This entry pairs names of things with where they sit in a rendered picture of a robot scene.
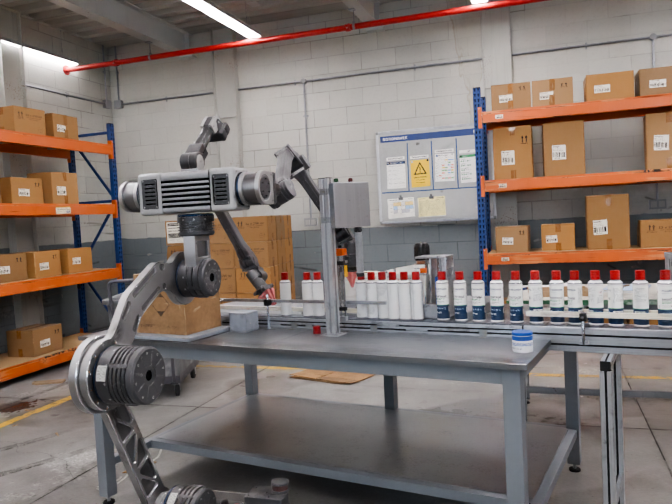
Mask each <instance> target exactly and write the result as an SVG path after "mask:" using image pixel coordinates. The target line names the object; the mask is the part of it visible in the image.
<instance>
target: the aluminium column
mask: <svg viewBox="0 0 672 504"><path fill-rule="evenodd" d="M318 183H319V189H328V188H329V183H333V182H332V178H331V177H325V178H318ZM319 202H320V217H330V200H329V194H326V195H319ZM321 239H322V257H323V276H324V294H325V313H326V331H327V335H337V334H340V314H339V295H338V276H337V257H336V239H335V228H331V223H322V224H321Z"/></svg>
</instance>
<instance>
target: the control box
mask: <svg viewBox="0 0 672 504"><path fill-rule="evenodd" d="M328 189H329V200H330V222H331V228H350V227H366V226H370V225H371V224H370V204H369V184H368V182H337V183H329V188H328Z"/></svg>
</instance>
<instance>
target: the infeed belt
mask: <svg viewBox="0 0 672 504"><path fill-rule="evenodd" d="M269 314H270V313H269ZM270 317H283V318H312V319H326V315H325V316H324V317H314V316H313V317H304V316H303V315H302V314H292V315H291V316H281V314H270ZM348 320H370V321H399V322H429V323H458V324H487V325H516V326H524V325H525V324H526V323H528V321H524V323H522V324H511V323H510V321H505V322H504V323H491V320H486V322H483V323H475V322H473V320H468V321H467V322H455V319H450V321H445V322H441V321H437V319H431V318H424V320H420V321H414V320H400V319H399V320H389V319H385V320H380V319H367V318H365V319H359V318H357V316H348Z"/></svg>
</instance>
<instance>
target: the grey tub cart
mask: <svg viewBox="0 0 672 504"><path fill-rule="evenodd" d="M133 281H134V279H117V280H111V281H110V282H109V283H108V285H107V290H108V297H109V298H106V299H103V300H102V305H107V307H108V314H109V320H110V324H111V321H112V319H113V316H114V313H115V311H116V308H117V305H118V303H119V300H120V298H121V296H122V294H123V293H124V292H123V293H120V294H117V295H115V296H112V291H111V285H112V284H113V283H127V282H133ZM163 360H164V363H165V381H164V384H170V385H174V391H175V392H176V396H179V395H180V390H181V388H180V387H179V385H180V383H181V382H182V381H183V380H184V379H185V378H186V377H187V376H188V374H189V373H190V375H191V378H195V377H196V373H197V372H196V366H197V364H198V363H199V360H187V359H175V358H163Z"/></svg>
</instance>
